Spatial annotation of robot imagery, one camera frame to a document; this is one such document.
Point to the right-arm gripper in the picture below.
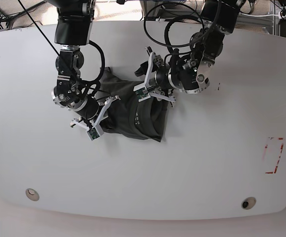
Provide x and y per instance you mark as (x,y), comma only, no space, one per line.
(91,112)

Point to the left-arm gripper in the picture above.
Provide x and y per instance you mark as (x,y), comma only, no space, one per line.
(157,78)

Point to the dark grey T-shirt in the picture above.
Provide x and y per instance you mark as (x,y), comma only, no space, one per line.
(129,117)

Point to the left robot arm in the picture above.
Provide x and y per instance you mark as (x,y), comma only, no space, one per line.
(186,67)

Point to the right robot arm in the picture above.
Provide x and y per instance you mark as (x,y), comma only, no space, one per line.
(75,19)

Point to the left table grommet hole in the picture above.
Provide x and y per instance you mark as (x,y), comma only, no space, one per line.
(32,194)

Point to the table grommet hole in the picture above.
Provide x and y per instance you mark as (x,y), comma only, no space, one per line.
(248,203)
(32,194)

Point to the black tripod legs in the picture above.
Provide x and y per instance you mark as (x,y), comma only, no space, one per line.
(16,14)

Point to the red tape rectangle marking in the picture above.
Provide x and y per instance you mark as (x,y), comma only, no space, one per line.
(272,154)

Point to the right table grommet hole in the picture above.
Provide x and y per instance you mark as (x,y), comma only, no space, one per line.
(248,203)

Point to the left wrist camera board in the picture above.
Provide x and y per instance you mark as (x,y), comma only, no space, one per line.
(142,94)

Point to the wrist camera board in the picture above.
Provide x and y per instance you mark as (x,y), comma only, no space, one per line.
(92,134)
(142,94)

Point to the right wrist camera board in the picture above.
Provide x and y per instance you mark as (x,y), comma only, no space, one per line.
(92,134)

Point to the aluminium frame base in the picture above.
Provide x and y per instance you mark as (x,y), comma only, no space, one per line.
(262,13)

